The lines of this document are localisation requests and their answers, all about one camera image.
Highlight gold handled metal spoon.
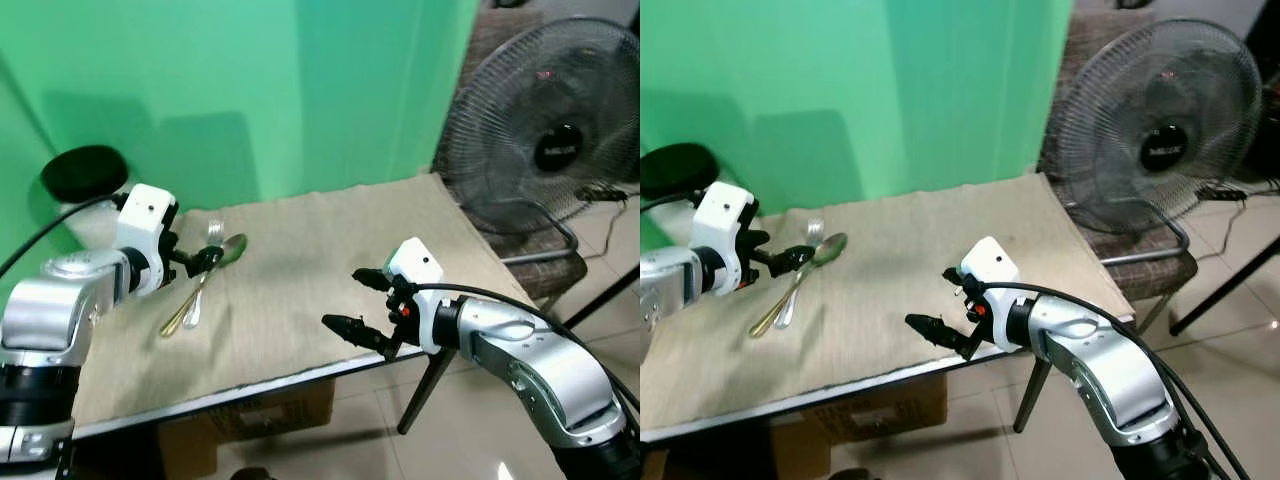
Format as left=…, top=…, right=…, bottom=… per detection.
left=749, top=232, right=850, bottom=339
left=160, top=234, right=249, bottom=339

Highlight silver metal fork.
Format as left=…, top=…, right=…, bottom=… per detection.
left=182, top=220, right=226, bottom=331
left=774, top=217, right=827, bottom=330

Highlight beige woven tablecloth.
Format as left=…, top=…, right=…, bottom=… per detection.
left=640, top=171, right=1138, bottom=437
left=70, top=172, right=538, bottom=428

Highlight black table leg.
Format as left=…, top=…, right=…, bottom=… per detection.
left=396, top=350, right=452, bottom=437
left=1011, top=357, right=1054, bottom=435

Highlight brown cardboard box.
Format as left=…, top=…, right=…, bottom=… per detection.
left=768, top=372, right=950, bottom=473
left=157, top=378, right=337, bottom=480

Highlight black round cushion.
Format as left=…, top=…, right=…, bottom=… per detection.
left=40, top=145, right=130, bottom=205
left=640, top=142, right=720, bottom=200

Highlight black slanted metal bar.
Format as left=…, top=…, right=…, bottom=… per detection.
left=562, top=264, right=641, bottom=332
left=1169, top=234, right=1280, bottom=337

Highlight black floor fan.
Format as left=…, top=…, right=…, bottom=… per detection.
left=1054, top=16, right=1264, bottom=267
left=438, top=16, right=641, bottom=267

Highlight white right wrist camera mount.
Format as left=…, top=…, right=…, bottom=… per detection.
left=960, top=236, right=1023, bottom=351
left=385, top=238, right=445, bottom=353

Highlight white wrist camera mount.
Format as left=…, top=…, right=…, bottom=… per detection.
left=114, top=183, right=180, bottom=297
left=385, top=238, right=445, bottom=353
left=960, top=236, right=1023, bottom=351
left=692, top=181, right=759, bottom=292

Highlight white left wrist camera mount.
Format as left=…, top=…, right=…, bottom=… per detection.
left=692, top=181, right=759, bottom=292
left=114, top=183, right=180, bottom=297

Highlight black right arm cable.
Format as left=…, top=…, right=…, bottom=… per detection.
left=404, top=283, right=641, bottom=413
left=984, top=280, right=1253, bottom=480

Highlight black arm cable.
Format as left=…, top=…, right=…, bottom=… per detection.
left=404, top=283, right=641, bottom=413
left=640, top=189, right=703, bottom=214
left=0, top=192, right=127, bottom=280
left=984, top=280, right=1253, bottom=480

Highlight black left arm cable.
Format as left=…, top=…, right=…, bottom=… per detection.
left=0, top=192, right=127, bottom=280
left=640, top=189, right=703, bottom=214

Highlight black fan power cable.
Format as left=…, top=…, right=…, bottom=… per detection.
left=1192, top=182, right=1253, bottom=263
left=576, top=184, right=641, bottom=263

